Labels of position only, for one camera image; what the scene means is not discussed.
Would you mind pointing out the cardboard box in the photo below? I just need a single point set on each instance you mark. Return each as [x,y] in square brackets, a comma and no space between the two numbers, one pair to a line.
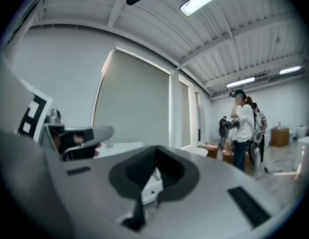
[279,137]
[212,151]
[228,156]

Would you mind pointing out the white freestanding bathtub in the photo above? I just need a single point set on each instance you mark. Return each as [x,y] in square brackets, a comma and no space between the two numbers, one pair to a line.
[194,151]

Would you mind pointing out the white cabinet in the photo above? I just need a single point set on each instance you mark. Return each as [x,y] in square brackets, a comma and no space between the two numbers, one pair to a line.
[305,155]

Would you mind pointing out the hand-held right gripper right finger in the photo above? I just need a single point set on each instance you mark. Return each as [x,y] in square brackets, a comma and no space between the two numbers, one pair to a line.
[209,198]

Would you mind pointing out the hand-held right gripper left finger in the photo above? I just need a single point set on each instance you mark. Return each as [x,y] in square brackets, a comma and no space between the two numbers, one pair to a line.
[77,198]

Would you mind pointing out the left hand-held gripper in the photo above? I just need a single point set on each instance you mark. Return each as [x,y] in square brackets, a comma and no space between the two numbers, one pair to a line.
[32,113]

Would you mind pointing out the grey roller blind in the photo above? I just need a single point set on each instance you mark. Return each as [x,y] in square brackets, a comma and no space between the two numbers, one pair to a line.
[198,113]
[184,113]
[132,96]

